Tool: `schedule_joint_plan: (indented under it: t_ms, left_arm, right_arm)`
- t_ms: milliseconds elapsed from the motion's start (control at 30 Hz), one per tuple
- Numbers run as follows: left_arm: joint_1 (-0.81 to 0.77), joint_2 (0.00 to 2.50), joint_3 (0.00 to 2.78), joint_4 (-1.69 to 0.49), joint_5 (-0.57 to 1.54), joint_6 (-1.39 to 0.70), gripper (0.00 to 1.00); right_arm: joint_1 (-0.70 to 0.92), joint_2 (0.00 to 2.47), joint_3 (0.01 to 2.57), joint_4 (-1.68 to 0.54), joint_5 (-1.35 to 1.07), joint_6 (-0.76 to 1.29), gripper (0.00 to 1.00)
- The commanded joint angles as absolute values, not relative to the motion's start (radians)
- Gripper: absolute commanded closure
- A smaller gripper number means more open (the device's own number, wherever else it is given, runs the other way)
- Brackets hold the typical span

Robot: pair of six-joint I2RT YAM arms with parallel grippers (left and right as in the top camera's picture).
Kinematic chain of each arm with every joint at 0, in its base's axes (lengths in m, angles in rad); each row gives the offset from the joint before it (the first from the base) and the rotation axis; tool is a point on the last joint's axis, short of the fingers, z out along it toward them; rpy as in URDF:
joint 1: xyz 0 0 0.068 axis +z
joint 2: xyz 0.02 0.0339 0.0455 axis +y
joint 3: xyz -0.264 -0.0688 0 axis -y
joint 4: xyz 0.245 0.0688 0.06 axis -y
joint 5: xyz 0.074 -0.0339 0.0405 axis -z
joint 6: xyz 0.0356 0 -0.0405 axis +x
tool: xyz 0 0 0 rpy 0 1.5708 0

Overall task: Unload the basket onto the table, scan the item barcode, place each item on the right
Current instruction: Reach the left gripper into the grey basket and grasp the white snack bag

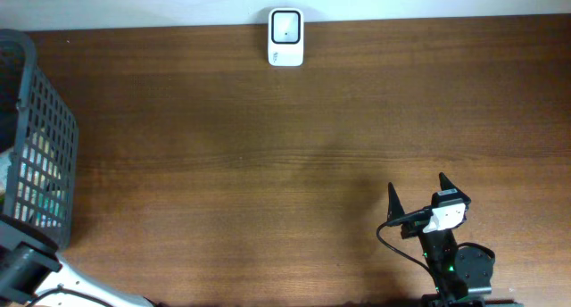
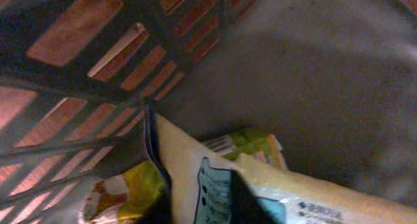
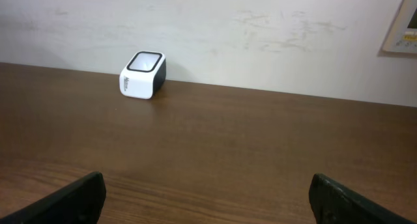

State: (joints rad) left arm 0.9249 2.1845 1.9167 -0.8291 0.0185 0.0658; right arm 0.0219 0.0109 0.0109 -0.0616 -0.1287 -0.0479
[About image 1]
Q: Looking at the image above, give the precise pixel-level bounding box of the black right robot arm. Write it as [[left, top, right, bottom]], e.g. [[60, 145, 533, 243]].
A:
[[376, 172, 495, 306]]

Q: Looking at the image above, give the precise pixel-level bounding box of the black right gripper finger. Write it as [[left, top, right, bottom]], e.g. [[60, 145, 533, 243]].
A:
[[387, 182, 405, 220], [439, 172, 471, 203]]

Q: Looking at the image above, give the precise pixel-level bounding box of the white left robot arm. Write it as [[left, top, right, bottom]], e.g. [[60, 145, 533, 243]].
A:
[[1, 215, 156, 306]]

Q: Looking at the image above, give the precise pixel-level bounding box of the dark grey plastic basket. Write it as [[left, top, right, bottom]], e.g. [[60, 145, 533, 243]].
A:
[[1, 29, 79, 250]]

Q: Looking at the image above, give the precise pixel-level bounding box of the white barcode scanner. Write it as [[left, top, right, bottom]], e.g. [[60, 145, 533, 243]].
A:
[[268, 7, 304, 67]]

